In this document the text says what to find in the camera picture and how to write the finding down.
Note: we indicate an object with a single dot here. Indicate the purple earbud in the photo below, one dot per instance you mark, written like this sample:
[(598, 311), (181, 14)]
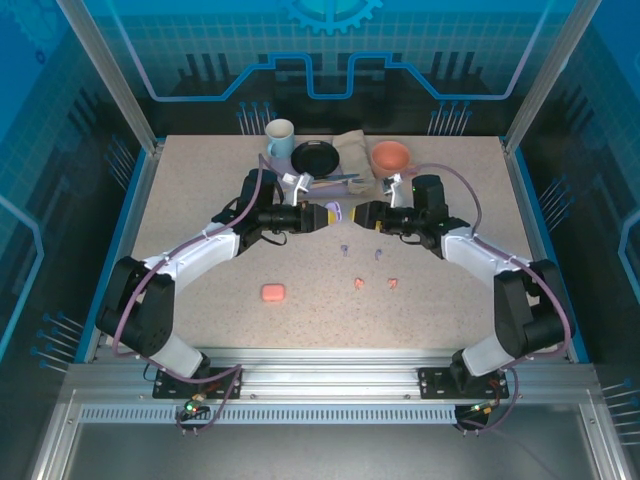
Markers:
[(378, 254), (344, 249)]

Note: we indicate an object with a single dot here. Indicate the pink earbud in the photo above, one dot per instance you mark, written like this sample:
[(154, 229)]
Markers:
[(393, 283), (359, 284)]

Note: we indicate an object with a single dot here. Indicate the pink earbud charging case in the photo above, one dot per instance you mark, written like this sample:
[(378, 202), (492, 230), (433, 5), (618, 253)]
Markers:
[(273, 292)]

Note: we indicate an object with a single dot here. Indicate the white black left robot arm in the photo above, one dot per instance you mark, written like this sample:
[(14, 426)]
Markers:
[(200, 251)]

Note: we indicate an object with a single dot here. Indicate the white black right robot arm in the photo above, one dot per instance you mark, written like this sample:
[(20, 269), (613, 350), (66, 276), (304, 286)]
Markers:
[(470, 250)]

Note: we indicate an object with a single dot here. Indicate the metal knife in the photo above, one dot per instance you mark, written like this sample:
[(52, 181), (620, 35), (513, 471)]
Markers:
[(340, 176)]

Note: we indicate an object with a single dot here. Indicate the black round plate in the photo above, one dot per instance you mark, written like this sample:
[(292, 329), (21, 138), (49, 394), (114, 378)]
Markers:
[(315, 157)]

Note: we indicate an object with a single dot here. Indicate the beige folded cloth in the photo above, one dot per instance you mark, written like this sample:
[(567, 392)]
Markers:
[(352, 150)]

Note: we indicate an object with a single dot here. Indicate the orange cup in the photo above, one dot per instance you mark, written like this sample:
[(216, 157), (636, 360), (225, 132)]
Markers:
[(390, 156)]

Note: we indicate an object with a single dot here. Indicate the light blue mug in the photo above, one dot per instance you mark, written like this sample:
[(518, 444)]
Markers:
[(280, 145)]

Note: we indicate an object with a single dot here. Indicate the small connector with green light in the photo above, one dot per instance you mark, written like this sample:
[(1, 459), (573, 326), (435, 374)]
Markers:
[(482, 410), (194, 404)]

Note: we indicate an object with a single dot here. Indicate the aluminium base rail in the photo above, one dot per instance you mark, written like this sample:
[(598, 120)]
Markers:
[(325, 370)]

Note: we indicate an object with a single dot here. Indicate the aluminium frame post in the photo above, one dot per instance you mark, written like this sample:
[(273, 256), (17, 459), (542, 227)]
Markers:
[(115, 75), (545, 75)]

